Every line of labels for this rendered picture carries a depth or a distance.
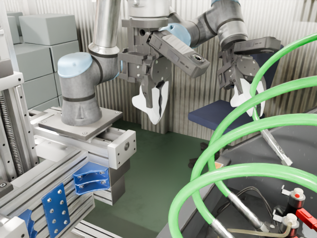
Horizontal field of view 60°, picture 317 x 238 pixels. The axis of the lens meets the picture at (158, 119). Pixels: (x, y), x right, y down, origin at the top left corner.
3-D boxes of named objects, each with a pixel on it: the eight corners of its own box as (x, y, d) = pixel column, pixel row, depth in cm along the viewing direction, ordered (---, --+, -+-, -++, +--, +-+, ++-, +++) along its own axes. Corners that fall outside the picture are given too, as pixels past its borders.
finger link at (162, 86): (145, 113, 64) (145, 74, 60) (168, 119, 61) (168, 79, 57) (137, 118, 62) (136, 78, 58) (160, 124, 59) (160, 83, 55)
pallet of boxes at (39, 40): (88, 116, 349) (76, 14, 297) (34, 148, 282) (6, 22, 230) (21, 100, 400) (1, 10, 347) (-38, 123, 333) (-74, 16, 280)
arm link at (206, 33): (166, 31, 80) (196, 11, 73) (183, 27, 89) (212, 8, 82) (178, 56, 81) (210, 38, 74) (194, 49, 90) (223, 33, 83)
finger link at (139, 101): (137, 118, 62) (136, 78, 58) (160, 124, 59) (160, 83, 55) (129, 123, 59) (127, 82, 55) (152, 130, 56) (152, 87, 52)
